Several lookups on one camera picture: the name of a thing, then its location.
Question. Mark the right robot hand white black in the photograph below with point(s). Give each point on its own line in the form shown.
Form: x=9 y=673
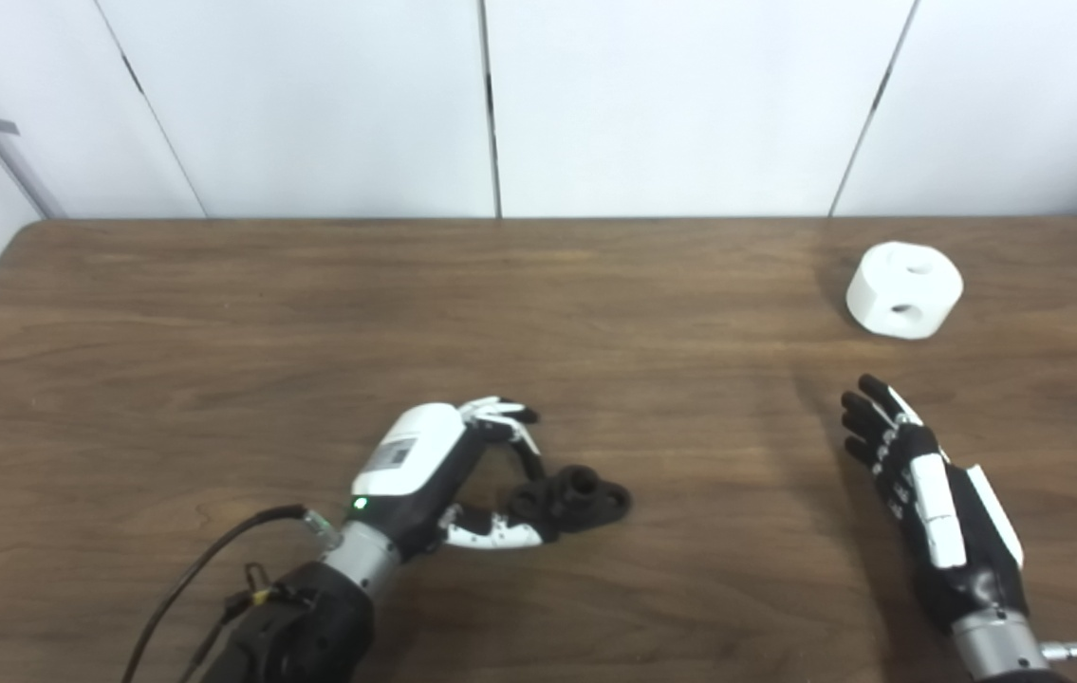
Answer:
x=970 y=560

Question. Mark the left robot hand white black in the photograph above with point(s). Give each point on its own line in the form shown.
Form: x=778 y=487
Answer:
x=410 y=455

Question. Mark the black plastic holder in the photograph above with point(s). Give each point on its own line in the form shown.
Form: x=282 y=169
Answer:
x=576 y=503

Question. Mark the round white plastic piece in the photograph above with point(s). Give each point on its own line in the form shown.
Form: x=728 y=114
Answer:
x=899 y=285

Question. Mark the small grey wall tag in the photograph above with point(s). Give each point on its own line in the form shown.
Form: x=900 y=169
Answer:
x=4 y=125

